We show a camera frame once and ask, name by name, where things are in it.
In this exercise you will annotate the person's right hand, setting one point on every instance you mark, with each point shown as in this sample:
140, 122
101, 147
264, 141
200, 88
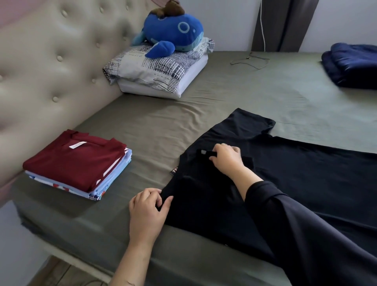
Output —
228, 162

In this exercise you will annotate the person's left hand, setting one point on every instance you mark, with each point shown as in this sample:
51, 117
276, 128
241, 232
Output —
145, 216

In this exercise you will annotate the person's right thumb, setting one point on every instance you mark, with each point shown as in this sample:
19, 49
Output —
213, 159

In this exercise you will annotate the person's left thumb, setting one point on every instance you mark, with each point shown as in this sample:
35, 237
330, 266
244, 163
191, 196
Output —
167, 204

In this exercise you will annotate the black t-shirt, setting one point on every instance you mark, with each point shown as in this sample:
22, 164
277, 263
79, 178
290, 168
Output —
294, 173

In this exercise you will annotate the person's right forearm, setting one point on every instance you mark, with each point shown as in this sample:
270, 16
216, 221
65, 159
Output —
297, 232

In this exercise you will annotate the person's left forearm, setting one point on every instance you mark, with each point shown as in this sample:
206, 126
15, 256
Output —
134, 263

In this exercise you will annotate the folded light blue patterned garment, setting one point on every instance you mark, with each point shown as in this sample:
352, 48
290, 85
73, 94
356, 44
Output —
113, 184

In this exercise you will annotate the olive green bed sheet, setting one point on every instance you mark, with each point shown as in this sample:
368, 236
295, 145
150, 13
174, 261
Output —
235, 88

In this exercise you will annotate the plain white pillow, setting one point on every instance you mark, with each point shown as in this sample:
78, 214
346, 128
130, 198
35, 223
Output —
182, 82

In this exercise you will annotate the folded dark red shirt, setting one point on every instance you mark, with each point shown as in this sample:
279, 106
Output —
76, 160

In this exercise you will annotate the white pillow with dark pattern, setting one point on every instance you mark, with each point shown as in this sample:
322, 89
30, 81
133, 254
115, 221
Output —
147, 66

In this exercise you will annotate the blue whale plush toy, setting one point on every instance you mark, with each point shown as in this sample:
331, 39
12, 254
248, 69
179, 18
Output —
173, 31

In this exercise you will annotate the dark grey curtain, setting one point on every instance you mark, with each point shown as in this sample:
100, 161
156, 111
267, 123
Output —
282, 25

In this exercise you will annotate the brown plush toy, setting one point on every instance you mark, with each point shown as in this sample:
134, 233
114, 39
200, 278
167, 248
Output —
169, 8

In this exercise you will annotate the folded navy blue blanket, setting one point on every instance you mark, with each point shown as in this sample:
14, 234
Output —
352, 64

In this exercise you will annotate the beige tufted headboard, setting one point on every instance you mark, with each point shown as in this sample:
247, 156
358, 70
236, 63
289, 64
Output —
50, 76

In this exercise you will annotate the white bed frame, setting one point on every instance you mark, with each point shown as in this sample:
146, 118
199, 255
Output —
75, 261

